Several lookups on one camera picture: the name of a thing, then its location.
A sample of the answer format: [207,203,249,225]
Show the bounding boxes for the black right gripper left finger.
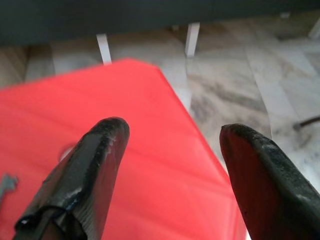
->
[13,116,130,240]

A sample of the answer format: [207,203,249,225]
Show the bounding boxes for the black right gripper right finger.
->
[219,123,320,240]

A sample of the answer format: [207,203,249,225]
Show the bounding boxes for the silver metal keys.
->
[0,172,20,208]

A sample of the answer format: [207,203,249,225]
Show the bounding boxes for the dark thin rod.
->
[293,116,320,130]

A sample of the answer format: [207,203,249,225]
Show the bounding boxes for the red plastic stool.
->
[0,57,248,240]

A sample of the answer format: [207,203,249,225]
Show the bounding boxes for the white cabinet leg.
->
[96,33,113,65]
[184,22,201,58]

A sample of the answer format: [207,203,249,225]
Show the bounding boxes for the black low cabinet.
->
[0,0,320,47]

